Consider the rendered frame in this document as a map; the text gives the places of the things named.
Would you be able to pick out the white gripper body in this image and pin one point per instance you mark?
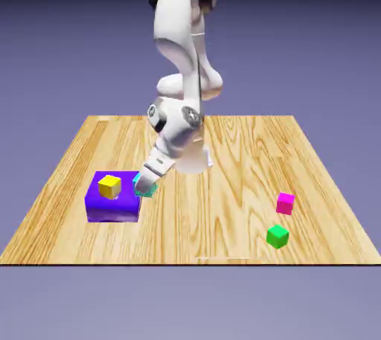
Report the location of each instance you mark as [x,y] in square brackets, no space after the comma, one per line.
[148,175]

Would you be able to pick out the small cyan cube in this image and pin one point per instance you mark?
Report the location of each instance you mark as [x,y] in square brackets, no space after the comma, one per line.
[151,191]

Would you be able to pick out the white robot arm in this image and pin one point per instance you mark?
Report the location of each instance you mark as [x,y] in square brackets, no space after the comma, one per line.
[178,48]

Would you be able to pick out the small yellow cube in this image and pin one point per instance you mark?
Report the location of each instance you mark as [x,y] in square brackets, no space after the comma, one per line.
[109,186]

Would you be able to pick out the small magenta cube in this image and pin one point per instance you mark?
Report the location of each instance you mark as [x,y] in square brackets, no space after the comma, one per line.
[285,203]

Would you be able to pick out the small green cube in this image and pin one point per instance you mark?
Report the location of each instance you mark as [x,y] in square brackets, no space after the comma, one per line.
[277,236]

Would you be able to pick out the large purple box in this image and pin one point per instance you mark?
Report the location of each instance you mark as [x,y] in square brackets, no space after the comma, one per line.
[113,206]

